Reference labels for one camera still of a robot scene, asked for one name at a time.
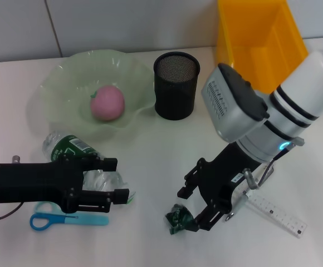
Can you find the clear plastic ruler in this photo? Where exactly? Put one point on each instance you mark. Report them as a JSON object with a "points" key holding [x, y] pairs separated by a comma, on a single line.
{"points": [[281, 214]]}

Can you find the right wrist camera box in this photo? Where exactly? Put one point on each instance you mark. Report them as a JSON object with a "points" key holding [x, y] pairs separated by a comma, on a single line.
{"points": [[234, 105]]}

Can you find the silver ballpoint pen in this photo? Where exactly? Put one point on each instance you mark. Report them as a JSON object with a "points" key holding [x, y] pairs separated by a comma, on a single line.
{"points": [[240, 203]]}

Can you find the green glass fruit plate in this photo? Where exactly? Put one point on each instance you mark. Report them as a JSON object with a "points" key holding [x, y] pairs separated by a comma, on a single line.
{"points": [[66, 83]]}

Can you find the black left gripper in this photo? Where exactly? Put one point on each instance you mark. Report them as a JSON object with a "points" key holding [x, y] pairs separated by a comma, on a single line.
{"points": [[33, 180]]}

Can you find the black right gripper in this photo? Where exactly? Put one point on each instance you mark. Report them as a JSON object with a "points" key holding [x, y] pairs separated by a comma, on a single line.
{"points": [[222, 178]]}

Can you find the pink peach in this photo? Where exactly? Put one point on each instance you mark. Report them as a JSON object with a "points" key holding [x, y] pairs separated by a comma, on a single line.
{"points": [[107, 103]]}

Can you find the yellow plastic bin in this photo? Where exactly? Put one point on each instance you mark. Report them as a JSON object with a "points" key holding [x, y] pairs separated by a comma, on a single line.
{"points": [[256, 33]]}

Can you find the blue scissors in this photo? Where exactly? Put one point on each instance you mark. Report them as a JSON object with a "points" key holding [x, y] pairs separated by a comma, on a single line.
{"points": [[75, 219]]}

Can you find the green label water bottle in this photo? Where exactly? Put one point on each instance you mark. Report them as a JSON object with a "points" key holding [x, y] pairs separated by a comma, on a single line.
{"points": [[66, 146]]}

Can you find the black mesh pen holder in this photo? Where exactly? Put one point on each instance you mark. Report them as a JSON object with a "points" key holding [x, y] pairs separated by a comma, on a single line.
{"points": [[175, 94]]}

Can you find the green plastic wrapper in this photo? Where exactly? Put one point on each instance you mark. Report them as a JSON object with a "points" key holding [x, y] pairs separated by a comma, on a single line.
{"points": [[178, 219]]}

